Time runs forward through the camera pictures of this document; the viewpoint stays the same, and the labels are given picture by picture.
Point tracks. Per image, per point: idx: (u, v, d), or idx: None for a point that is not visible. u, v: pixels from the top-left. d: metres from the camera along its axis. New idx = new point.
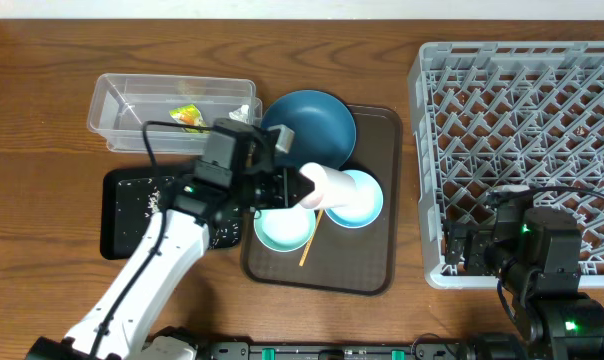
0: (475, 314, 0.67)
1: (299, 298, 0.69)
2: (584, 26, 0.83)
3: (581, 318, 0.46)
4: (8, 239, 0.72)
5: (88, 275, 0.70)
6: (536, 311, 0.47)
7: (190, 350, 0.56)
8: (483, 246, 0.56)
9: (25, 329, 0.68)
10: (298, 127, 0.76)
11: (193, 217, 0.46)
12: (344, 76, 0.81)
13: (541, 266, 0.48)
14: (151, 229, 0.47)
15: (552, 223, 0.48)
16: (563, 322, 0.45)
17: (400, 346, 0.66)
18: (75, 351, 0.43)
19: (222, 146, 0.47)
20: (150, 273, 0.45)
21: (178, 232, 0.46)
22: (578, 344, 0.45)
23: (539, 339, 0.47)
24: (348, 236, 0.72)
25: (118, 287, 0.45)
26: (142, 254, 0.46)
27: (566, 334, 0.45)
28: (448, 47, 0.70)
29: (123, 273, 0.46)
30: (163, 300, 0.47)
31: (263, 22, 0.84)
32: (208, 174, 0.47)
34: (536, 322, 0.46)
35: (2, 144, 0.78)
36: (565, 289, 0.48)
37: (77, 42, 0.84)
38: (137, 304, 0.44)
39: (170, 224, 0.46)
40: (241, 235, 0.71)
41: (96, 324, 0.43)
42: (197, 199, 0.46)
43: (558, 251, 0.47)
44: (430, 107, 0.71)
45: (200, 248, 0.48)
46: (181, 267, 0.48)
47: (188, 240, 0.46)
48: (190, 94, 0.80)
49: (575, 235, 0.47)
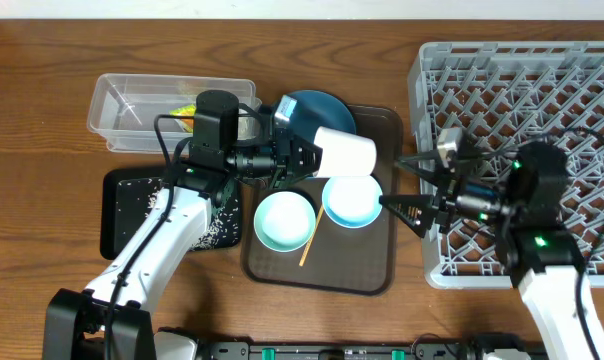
0: (475, 314, 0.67)
1: (299, 298, 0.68)
2: (584, 26, 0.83)
3: (553, 238, 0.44)
4: (8, 238, 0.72)
5: (87, 275, 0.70)
6: (514, 240, 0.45)
7: (193, 342, 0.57)
8: (449, 206, 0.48)
9: (25, 328, 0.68)
10: (294, 126, 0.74)
11: (198, 190, 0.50)
12: (343, 76, 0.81)
13: (524, 201, 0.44)
14: (159, 201, 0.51)
15: (541, 161, 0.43)
16: (534, 240, 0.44)
17: (400, 346, 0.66)
18: (94, 302, 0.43)
19: (208, 128, 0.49)
20: (161, 236, 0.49)
21: (185, 201, 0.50)
22: (554, 263, 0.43)
23: (515, 265, 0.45)
24: (349, 235, 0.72)
25: (132, 248, 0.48)
26: (153, 220, 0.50)
27: (539, 252, 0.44)
28: (448, 47, 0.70)
29: (135, 238, 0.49)
30: (170, 268, 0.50)
31: (263, 23, 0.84)
32: (201, 153, 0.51)
34: (510, 248, 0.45)
35: (2, 144, 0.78)
36: (546, 224, 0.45)
37: (77, 42, 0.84)
38: (150, 260, 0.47)
39: (178, 197, 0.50)
40: (241, 235, 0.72)
41: (113, 277, 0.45)
42: (197, 179, 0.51)
43: (542, 192, 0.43)
44: (430, 107, 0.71)
45: (204, 219, 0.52)
46: (188, 235, 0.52)
47: (196, 210, 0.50)
48: (190, 94, 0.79)
49: (562, 173, 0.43)
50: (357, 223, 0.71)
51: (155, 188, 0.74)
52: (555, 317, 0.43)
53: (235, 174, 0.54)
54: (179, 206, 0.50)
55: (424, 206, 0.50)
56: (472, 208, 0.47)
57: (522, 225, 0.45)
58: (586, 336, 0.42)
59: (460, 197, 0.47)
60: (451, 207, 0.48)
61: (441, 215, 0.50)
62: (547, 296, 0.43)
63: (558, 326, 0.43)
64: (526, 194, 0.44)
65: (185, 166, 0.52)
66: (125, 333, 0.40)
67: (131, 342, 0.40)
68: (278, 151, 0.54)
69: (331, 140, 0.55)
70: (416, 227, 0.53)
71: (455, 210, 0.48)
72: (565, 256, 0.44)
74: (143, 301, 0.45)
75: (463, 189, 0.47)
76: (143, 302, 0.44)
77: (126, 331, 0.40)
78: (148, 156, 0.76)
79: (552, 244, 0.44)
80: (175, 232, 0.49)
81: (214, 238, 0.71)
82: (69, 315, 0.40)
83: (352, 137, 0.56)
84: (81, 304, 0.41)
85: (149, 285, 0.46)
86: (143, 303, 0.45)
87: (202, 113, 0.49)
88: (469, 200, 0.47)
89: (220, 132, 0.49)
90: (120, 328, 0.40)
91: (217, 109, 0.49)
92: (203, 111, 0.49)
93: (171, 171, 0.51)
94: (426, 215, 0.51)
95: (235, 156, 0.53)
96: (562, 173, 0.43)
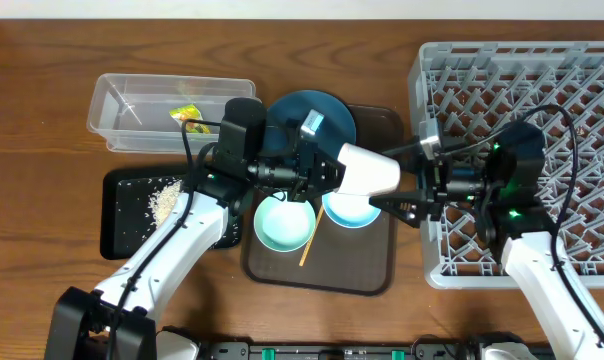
0: (474, 314, 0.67)
1: (299, 298, 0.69)
2: (584, 26, 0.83)
3: (527, 211, 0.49)
4: (8, 238, 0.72)
5: (88, 275, 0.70)
6: (491, 216, 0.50)
7: (194, 345, 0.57)
8: (442, 198, 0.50)
9: (25, 328, 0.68)
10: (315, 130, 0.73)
11: (218, 200, 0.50)
12: (343, 76, 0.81)
13: (502, 181, 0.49)
14: (177, 205, 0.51)
15: (519, 145, 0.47)
16: (508, 212, 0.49)
17: (399, 346, 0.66)
18: (101, 303, 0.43)
19: (235, 137, 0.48)
20: (175, 242, 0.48)
21: (204, 208, 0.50)
22: (529, 230, 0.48)
23: (493, 239, 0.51)
24: (348, 235, 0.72)
25: (145, 252, 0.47)
26: (168, 225, 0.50)
27: (514, 222, 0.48)
28: (448, 47, 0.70)
29: (148, 243, 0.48)
30: (182, 274, 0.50)
31: (263, 22, 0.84)
32: (224, 160, 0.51)
34: (489, 224, 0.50)
35: (1, 144, 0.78)
36: (522, 201, 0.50)
37: (77, 42, 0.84)
38: (163, 267, 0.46)
39: (196, 202, 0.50)
40: (241, 235, 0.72)
41: (123, 280, 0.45)
42: (217, 187, 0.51)
43: (519, 172, 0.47)
44: (430, 107, 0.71)
45: (219, 228, 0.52)
46: (201, 243, 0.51)
47: (212, 218, 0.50)
48: (190, 94, 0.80)
49: (538, 154, 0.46)
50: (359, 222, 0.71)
51: (155, 188, 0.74)
52: (535, 274, 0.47)
53: (256, 182, 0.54)
54: (197, 213, 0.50)
55: (417, 200, 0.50)
56: (459, 191, 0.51)
57: (500, 203, 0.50)
58: (565, 284, 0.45)
59: (447, 183, 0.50)
60: (443, 196, 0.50)
61: (434, 207, 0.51)
62: (529, 259, 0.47)
63: (539, 282, 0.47)
64: (505, 176, 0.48)
65: (208, 172, 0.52)
66: (130, 340, 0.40)
67: (133, 350, 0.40)
68: (301, 164, 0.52)
69: (358, 159, 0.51)
70: (411, 220, 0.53)
71: (445, 200, 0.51)
72: (539, 224, 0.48)
74: (151, 308, 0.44)
75: (450, 176, 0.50)
76: (150, 310, 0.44)
77: (131, 338, 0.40)
78: (148, 156, 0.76)
79: (526, 215, 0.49)
80: (189, 239, 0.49)
81: None
82: (76, 315, 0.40)
83: (379, 157, 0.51)
84: (89, 304, 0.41)
85: (158, 292, 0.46)
86: (149, 310, 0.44)
87: (230, 121, 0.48)
88: (457, 183, 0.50)
89: (244, 140, 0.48)
90: (124, 334, 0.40)
91: (246, 118, 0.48)
92: (230, 117, 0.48)
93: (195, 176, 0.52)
94: (421, 210, 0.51)
95: (257, 164, 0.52)
96: (539, 156, 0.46)
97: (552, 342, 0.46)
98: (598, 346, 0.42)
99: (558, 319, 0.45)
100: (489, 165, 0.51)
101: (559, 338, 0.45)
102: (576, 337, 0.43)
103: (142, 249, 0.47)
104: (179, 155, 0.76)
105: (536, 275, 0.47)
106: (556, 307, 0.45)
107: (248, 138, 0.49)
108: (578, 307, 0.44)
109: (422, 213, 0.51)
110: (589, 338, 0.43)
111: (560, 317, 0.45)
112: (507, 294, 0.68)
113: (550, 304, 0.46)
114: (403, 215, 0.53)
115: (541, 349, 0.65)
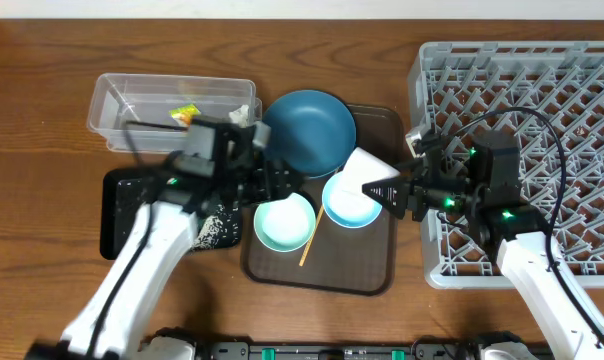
0: (474, 314, 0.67)
1: (299, 298, 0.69)
2: (584, 26, 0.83)
3: (520, 211, 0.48)
4: (8, 238, 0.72)
5: (88, 276, 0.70)
6: (483, 217, 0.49)
7: (190, 347, 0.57)
8: (417, 190, 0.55)
9: (25, 328, 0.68)
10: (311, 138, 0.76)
11: (178, 208, 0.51)
12: (343, 76, 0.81)
13: (485, 181, 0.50)
14: (137, 226, 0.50)
15: (495, 143, 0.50)
16: (500, 213, 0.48)
17: (399, 346, 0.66)
18: (72, 351, 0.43)
19: (201, 139, 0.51)
20: (140, 265, 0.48)
21: (166, 226, 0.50)
22: (522, 230, 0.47)
23: (488, 242, 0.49)
24: (349, 235, 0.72)
25: (109, 285, 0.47)
26: (131, 249, 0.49)
27: (508, 224, 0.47)
28: (448, 47, 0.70)
29: (113, 273, 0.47)
30: (155, 293, 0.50)
31: (264, 22, 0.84)
32: (190, 165, 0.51)
34: (483, 226, 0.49)
35: (2, 144, 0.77)
36: (510, 199, 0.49)
37: (77, 42, 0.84)
38: (135, 289, 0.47)
39: (157, 221, 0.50)
40: (241, 235, 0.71)
41: (92, 320, 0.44)
42: (178, 190, 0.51)
43: (498, 169, 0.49)
44: (430, 107, 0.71)
45: (189, 233, 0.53)
46: (171, 255, 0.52)
47: (175, 234, 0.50)
48: (190, 94, 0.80)
49: (513, 150, 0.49)
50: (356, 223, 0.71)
51: None
52: (529, 276, 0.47)
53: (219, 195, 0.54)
54: (159, 230, 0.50)
55: (396, 186, 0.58)
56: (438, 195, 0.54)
57: (490, 204, 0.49)
58: (561, 286, 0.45)
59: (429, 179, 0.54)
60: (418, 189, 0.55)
61: (415, 197, 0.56)
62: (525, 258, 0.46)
63: (535, 283, 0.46)
64: (487, 175, 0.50)
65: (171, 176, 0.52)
66: None
67: None
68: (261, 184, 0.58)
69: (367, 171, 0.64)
70: (394, 208, 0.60)
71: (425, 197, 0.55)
72: (532, 224, 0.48)
74: (125, 342, 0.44)
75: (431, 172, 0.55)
76: (124, 344, 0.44)
77: None
78: (148, 156, 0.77)
79: (518, 215, 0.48)
80: (156, 260, 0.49)
81: (214, 238, 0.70)
82: None
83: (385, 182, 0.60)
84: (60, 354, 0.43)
85: (130, 322, 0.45)
86: (123, 345, 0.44)
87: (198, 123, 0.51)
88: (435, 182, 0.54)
89: (215, 146, 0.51)
90: None
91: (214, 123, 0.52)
92: (201, 121, 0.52)
93: (157, 181, 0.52)
94: (402, 196, 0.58)
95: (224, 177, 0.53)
96: (513, 152, 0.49)
97: (550, 341, 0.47)
98: (597, 346, 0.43)
99: (556, 321, 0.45)
100: (472, 173, 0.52)
101: (557, 340, 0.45)
102: (574, 338, 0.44)
103: (106, 284, 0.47)
104: None
105: (532, 277, 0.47)
106: (553, 309, 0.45)
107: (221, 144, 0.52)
108: (576, 308, 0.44)
109: (402, 203, 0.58)
110: (587, 339, 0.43)
111: (557, 318, 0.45)
112: (507, 294, 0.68)
113: (546, 305, 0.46)
114: (389, 205, 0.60)
115: (541, 349, 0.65)
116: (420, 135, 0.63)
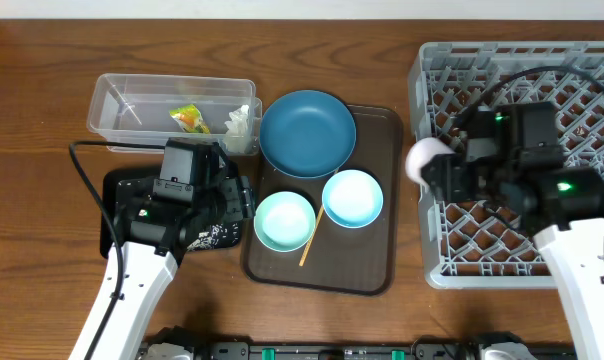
0: (474, 314, 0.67)
1: (299, 298, 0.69)
2: (584, 26, 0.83)
3: (577, 178, 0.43)
4: (8, 238, 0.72)
5: (88, 275, 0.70)
6: (532, 184, 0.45)
7: (186, 355, 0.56)
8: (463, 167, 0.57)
9: (24, 328, 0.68)
10: (311, 139, 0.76)
11: (155, 247, 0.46)
12: (343, 76, 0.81)
13: (520, 145, 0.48)
14: (108, 272, 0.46)
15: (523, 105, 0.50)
16: (556, 185, 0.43)
17: (399, 346, 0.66)
18: None
19: (181, 160, 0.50)
20: (117, 316, 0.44)
21: (141, 269, 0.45)
22: (579, 204, 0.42)
23: (534, 210, 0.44)
24: (349, 235, 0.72)
25: (86, 341, 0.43)
26: (103, 300, 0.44)
27: (563, 198, 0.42)
28: (448, 47, 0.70)
29: (88, 328, 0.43)
30: (139, 339, 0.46)
31: (263, 23, 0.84)
32: (167, 192, 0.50)
34: (529, 191, 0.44)
35: (2, 144, 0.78)
36: (554, 160, 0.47)
37: (77, 42, 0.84)
38: (109, 351, 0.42)
39: (129, 263, 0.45)
40: (241, 235, 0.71)
41: None
42: (155, 223, 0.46)
43: (531, 126, 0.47)
44: (430, 108, 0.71)
45: (169, 273, 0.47)
46: (150, 303, 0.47)
47: (151, 276, 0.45)
48: (190, 94, 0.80)
49: (546, 108, 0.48)
50: (376, 214, 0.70)
51: None
52: (575, 279, 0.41)
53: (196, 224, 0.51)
54: (132, 276, 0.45)
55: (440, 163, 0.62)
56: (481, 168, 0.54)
57: (532, 167, 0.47)
58: None
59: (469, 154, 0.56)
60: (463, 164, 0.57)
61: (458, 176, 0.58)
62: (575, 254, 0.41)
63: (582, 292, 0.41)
64: (521, 136, 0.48)
65: (139, 208, 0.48)
66: None
67: None
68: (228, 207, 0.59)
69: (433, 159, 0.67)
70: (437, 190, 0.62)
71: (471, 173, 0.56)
72: (593, 199, 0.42)
74: None
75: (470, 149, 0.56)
76: None
77: None
78: (148, 156, 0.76)
79: (578, 188, 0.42)
80: (133, 307, 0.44)
81: (214, 238, 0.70)
82: None
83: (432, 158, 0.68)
84: None
85: None
86: None
87: (174, 144, 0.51)
88: (473, 150, 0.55)
89: (193, 168, 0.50)
90: None
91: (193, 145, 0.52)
92: (177, 143, 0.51)
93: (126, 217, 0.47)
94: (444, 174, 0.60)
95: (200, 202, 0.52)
96: (546, 110, 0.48)
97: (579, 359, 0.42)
98: None
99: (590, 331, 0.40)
100: (507, 141, 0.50)
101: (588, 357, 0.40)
102: None
103: (83, 340, 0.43)
104: None
105: (579, 284, 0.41)
106: (592, 318, 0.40)
107: (195, 163, 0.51)
108: None
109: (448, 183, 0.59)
110: None
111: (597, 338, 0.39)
112: (507, 293, 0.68)
113: (585, 314, 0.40)
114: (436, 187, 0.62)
115: (541, 349, 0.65)
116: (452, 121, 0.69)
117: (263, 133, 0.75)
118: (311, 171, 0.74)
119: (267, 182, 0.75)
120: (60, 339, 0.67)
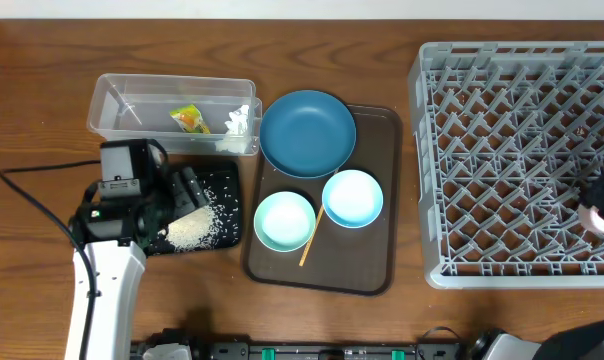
0: (473, 314, 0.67)
1: (299, 298, 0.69)
2: (583, 26, 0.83)
3: None
4: (8, 238, 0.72)
5: None
6: None
7: (184, 349, 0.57)
8: None
9: (24, 328, 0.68)
10: (312, 138, 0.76)
11: (117, 240, 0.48)
12: (343, 76, 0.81)
13: None
14: (79, 275, 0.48)
15: None
16: None
17: (400, 346, 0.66)
18: None
19: (120, 159, 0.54)
20: (98, 311, 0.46)
21: (109, 264, 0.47)
22: None
23: None
24: (349, 235, 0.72)
25: (76, 339, 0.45)
26: (81, 300, 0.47)
27: None
28: (448, 47, 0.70)
29: (75, 328, 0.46)
30: (129, 324, 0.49)
31: (264, 23, 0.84)
32: (114, 192, 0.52)
34: None
35: (2, 144, 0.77)
36: None
37: (77, 42, 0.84)
38: (102, 340, 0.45)
39: (97, 262, 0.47)
40: (241, 235, 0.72)
41: None
42: (110, 218, 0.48)
43: None
44: (430, 108, 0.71)
45: (138, 262, 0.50)
46: (129, 294, 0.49)
47: (121, 267, 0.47)
48: (190, 95, 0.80)
49: None
50: (378, 211, 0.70)
51: None
52: None
53: (152, 215, 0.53)
54: (103, 273, 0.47)
55: None
56: None
57: None
58: None
59: None
60: None
61: None
62: None
63: None
64: None
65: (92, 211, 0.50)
66: None
67: None
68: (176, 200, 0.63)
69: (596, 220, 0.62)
70: None
71: None
72: None
74: None
75: None
76: None
77: None
78: None
79: None
80: (112, 299, 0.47)
81: (214, 238, 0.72)
82: None
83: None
84: None
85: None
86: None
87: (108, 145, 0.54)
88: None
89: (133, 162, 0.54)
90: None
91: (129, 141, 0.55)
92: (112, 144, 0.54)
93: (79, 221, 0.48)
94: None
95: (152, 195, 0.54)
96: None
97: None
98: None
99: None
100: None
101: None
102: None
103: (74, 338, 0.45)
104: (180, 155, 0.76)
105: None
106: None
107: (133, 158, 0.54)
108: None
109: None
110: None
111: None
112: (506, 293, 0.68)
113: None
114: None
115: None
116: (454, 118, 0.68)
117: (263, 132, 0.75)
118: (311, 171, 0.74)
119: (267, 182, 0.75)
120: (60, 339, 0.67)
